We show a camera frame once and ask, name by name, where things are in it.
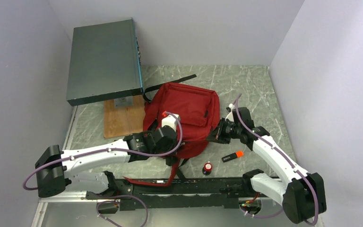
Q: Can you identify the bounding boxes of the dark grey box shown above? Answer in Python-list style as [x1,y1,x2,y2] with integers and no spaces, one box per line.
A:
[66,19,144,106]

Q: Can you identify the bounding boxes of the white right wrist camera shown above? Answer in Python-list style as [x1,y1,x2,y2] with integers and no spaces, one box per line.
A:
[225,104,235,122]

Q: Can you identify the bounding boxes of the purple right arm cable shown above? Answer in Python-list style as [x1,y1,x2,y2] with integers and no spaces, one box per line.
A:
[231,93,320,226]

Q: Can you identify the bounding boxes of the red backpack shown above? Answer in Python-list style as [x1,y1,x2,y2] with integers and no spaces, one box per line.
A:
[128,74,220,187]

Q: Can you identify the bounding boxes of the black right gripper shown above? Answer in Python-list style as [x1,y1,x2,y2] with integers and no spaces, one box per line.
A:
[207,117,242,144]

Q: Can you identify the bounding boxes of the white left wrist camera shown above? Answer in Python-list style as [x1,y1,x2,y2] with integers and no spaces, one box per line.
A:
[161,111,180,131]

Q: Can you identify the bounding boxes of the wooden board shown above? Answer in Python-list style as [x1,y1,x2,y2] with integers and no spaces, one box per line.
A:
[104,95,145,139]

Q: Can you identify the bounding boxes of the black mounting rail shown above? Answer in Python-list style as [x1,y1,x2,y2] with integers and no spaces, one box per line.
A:
[85,177,257,211]

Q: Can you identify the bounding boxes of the orange highlighter marker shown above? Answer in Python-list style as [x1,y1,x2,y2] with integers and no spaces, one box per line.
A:
[221,150,244,163]

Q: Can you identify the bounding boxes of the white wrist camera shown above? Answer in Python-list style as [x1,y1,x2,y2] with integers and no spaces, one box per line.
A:
[161,111,180,131]
[225,104,235,122]

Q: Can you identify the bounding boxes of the metal post with base plate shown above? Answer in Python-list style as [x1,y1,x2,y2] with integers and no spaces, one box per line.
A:
[114,96,133,108]

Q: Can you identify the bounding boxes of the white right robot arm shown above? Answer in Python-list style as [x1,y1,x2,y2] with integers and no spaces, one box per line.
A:
[207,104,327,225]

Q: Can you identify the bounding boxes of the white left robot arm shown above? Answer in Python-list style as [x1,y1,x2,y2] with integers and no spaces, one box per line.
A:
[35,126,183,199]

